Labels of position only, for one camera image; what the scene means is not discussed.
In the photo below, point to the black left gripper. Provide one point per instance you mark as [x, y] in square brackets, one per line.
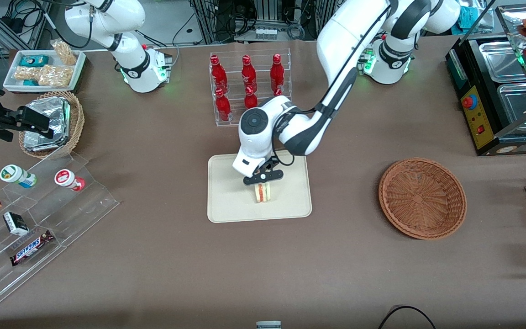
[268, 166]

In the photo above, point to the triangular sandwich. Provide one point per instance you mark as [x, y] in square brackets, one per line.
[263, 194]

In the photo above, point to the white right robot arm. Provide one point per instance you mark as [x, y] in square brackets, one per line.
[130, 59]

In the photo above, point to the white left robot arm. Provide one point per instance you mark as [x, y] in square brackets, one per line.
[345, 45]

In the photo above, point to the cream rectangular serving tray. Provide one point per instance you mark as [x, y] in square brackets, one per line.
[226, 201]

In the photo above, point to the white rectangular snack tray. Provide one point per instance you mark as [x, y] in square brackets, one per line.
[12, 84]

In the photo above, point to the light tan wicker basket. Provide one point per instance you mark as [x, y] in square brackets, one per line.
[76, 121]

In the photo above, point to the round brown wicker basket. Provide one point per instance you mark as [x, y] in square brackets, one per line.
[423, 198]

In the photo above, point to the silver foil wrapped packets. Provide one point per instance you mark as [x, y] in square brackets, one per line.
[53, 114]

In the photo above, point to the small teal snack box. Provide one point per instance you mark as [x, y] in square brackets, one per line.
[30, 82]

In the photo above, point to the green capped yogurt bottle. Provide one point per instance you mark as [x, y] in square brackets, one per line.
[14, 175]

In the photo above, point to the clear bag of puffed snacks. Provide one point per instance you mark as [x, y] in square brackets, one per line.
[56, 76]
[65, 52]
[28, 73]

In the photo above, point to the large teal snack box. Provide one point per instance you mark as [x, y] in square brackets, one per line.
[34, 61]

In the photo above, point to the red capped yogurt bottle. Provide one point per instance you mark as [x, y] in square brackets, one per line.
[67, 178]

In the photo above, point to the clear acrylic bottle rack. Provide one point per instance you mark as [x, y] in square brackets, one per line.
[235, 123]

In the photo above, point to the red cola bottle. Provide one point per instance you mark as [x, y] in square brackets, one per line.
[223, 107]
[249, 75]
[277, 73]
[250, 99]
[277, 92]
[218, 75]

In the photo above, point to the small black white box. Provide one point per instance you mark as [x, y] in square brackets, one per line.
[15, 224]

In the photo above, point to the clear acrylic stepped display stand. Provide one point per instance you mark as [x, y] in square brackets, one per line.
[76, 214]

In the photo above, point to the snickers chocolate bar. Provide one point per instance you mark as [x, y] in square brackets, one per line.
[31, 248]

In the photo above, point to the grey cylindrical object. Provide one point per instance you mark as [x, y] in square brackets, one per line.
[268, 325]

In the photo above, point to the white terminal block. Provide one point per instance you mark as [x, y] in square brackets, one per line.
[266, 33]

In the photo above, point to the red emergency stop button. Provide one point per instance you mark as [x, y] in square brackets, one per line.
[470, 101]

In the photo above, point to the black food warmer appliance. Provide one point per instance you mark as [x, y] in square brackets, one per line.
[459, 77]

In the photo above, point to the teal cloth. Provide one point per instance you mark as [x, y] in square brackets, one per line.
[470, 18]

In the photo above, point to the large steel food pan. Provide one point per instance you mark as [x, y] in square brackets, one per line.
[500, 59]

